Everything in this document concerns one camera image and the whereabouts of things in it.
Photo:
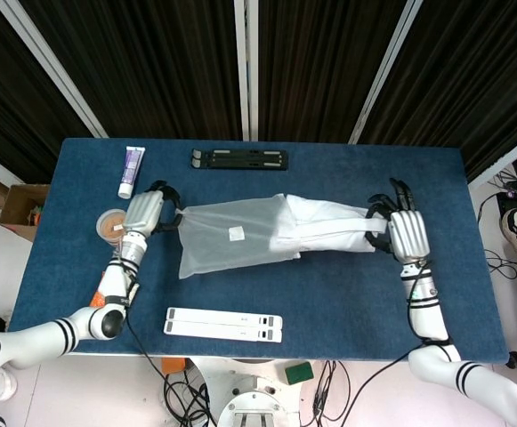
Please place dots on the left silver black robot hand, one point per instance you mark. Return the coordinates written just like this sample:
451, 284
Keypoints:
142, 211

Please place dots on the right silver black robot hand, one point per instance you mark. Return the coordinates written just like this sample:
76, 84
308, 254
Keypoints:
409, 236

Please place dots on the white garment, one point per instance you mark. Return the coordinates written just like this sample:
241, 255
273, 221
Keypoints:
325, 227

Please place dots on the translucent plastic zip bag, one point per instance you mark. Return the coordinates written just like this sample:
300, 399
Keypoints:
222, 240

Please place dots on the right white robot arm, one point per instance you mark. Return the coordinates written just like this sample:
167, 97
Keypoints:
427, 311

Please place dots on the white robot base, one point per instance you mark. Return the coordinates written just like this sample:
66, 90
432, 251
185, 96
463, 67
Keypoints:
253, 391

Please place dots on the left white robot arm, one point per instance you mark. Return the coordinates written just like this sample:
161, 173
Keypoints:
115, 280

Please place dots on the clear jar of rubber bands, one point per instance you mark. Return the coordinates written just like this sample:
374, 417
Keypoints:
109, 224

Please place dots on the purple white tube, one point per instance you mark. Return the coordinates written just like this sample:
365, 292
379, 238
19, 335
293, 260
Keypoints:
131, 171

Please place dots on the blue table mat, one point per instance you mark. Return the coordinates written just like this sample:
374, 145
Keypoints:
338, 302

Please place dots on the black folding laptop stand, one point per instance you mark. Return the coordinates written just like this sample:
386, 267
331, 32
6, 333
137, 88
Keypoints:
240, 159

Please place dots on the brown cardboard box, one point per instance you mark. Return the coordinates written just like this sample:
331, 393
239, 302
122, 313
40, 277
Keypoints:
18, 209

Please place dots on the white folding laptop stand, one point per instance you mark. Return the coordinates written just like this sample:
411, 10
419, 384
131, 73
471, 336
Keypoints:
222, 324

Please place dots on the black pleated curtain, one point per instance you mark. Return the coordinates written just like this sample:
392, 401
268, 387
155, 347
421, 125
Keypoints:
325, 62
142, 62
476, 66
0, 89

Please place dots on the orange block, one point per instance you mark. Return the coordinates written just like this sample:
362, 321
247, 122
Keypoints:
172, 365

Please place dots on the green block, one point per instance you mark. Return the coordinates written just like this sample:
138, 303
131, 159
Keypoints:
299, 373

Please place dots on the white partition post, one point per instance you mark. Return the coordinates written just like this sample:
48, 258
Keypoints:
49, 62
245, 66
387, 66

